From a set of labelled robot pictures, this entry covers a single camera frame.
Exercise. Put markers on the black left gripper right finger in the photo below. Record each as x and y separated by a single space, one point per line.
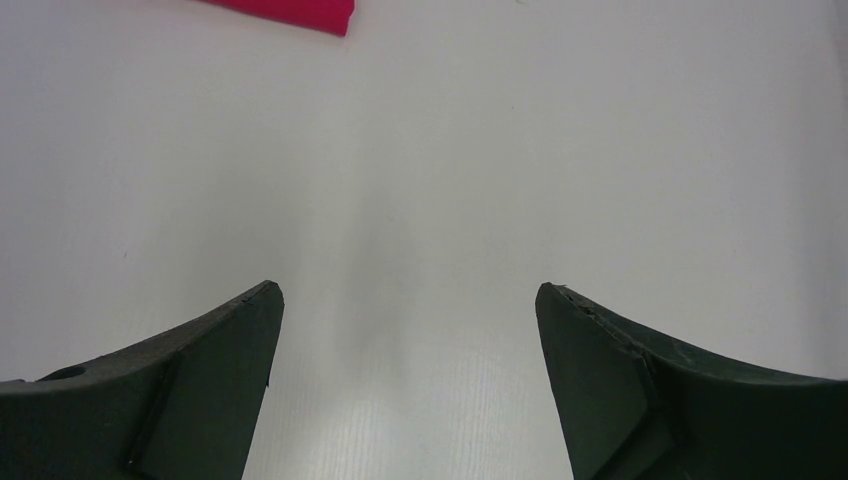
635 403

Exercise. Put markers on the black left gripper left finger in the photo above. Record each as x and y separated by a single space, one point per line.
182 404

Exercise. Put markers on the folded red t shirt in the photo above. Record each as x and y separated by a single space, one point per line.
326 16

